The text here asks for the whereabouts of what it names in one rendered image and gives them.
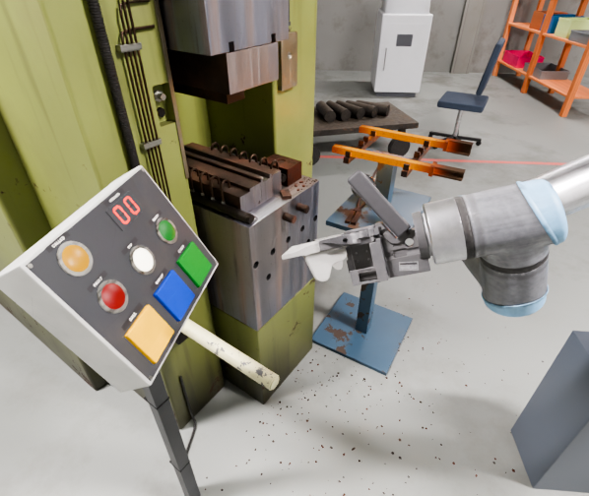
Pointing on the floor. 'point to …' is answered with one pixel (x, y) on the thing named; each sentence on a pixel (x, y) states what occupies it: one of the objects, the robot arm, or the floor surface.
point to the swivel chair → (469, 98)
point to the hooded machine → (400, 47)
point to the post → (165, 420)
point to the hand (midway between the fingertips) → (294, 247)
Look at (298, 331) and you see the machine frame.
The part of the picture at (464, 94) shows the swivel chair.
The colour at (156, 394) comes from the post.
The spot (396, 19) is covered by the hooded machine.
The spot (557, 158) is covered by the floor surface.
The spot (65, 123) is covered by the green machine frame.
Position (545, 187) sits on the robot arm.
